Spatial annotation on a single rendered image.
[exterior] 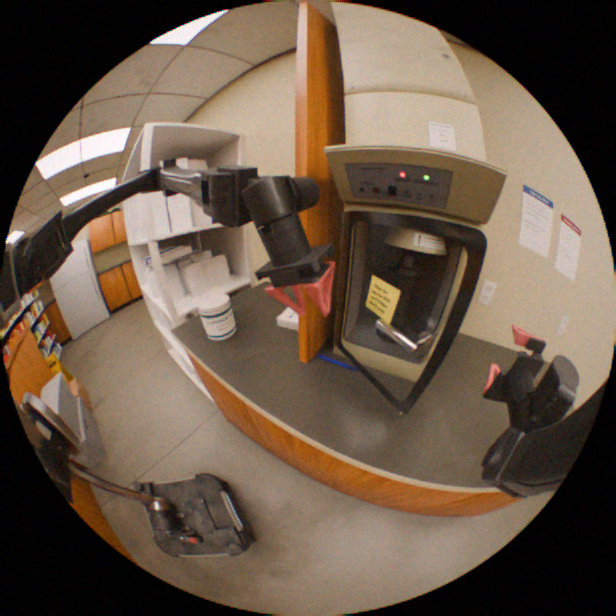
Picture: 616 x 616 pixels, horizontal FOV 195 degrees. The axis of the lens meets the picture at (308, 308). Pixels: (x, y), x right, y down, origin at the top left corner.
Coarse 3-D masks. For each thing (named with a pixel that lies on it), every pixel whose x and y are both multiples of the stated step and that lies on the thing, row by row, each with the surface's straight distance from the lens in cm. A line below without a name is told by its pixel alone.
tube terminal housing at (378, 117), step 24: (360, 96) 55; (384, 96) 54; (408, 96) 54; (432, 96) 55; (360, 120) 51; (384, 120) 50; (408, 120) 50; (432, 120) 50; (456, 120) 52; (480, 144) 51; (432, 216) 44
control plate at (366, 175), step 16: (352, 176) 39; (368, 176) 38; (384, 176) 37; (400, 176) 37; (416, 176) 36; (432, 176) 36; (448, 176) 36; (352, 192) 41; (368, 192) 40; (384, 192) 39; (400, 192) 39; (416, 192) 38; (432, 192) 38; (448, 192) 38
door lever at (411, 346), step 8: (384, 320) 33; (384, 328) 32; (392, 328) 32; (392, 336) 31; (400, 336) 30; (424, 336) 33; (400, 344) 31; (408, 344) 30; (416, 344) 30; (424, 344) 34; (408, 352) 30
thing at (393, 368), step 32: (352, 224) 42; (384, 224) 36; (416, 224) 32; (448, 224) 29; (352, 256) 43; (384, 256) 36; (416, 256) 32; (448, 256) 29; (480, 256) 28; (352, 288) 44; (416, 288) 32; (448, 288) 30; (352, 320) 47; (416, 320) 34; (448, 320) 31; (352, 352) 52; (384, 352) 42; (416, 352) 36; (384, 384) 46; (416, 384) 39
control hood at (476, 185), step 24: (360, 144) 36; (384, 144) 35; (408, 144) 35; (336, 168) 39; (456, 168) 36; (480, 168) 36; (504, 168) 38; (456, 192) 38; (480, 192) 39; (456, 216) 44; (480, 216) 42
